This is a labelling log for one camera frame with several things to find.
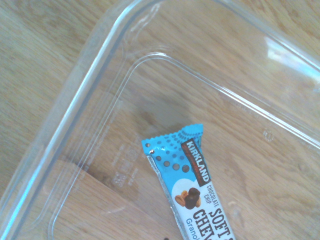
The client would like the blue protein bar wrapper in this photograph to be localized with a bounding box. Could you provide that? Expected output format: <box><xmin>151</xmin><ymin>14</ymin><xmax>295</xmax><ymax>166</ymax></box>
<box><xmin>140</xmin><ymin>123</ymin><xmax>237</xmax><ymax>240</ymax></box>

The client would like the clear plastic container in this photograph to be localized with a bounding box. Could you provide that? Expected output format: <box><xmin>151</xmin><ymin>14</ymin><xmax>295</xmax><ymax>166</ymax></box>
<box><xmin>0</xmin><ymin>0</ymin><xmax>320</xmax><ymax>240</ymax></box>

